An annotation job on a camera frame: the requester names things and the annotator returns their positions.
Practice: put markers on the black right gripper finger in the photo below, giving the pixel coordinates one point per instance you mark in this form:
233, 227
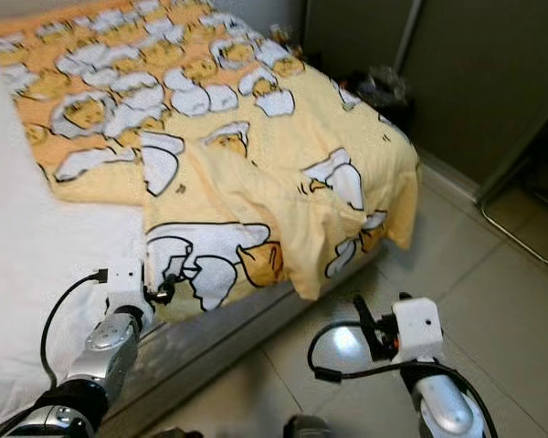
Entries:
404, 297
370, 328

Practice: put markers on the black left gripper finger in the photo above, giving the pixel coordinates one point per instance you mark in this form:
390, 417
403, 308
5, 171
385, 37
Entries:
172, 280

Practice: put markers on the yellow cartoon print blanket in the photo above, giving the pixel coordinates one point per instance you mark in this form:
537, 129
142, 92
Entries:
219, 155

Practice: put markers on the black robot right foot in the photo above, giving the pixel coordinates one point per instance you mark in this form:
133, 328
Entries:
309, 427

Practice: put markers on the white quilted bed sheet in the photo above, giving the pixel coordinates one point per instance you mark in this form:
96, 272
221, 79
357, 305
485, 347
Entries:
27, 274

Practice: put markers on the black rubbish bin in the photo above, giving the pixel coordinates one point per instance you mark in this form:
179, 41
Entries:
379, 96

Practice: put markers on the grey metal pole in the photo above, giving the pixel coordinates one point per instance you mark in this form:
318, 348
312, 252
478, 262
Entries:
414, 36

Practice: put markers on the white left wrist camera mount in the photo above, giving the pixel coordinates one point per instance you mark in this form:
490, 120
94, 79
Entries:
126, 283

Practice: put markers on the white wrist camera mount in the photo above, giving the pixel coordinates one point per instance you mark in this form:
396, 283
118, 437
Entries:
418, 327
126, 283

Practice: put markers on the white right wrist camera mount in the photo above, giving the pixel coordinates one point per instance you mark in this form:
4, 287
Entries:
418, 327

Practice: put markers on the metal tube chair frame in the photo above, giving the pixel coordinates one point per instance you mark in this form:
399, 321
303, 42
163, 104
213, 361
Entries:
507, 225

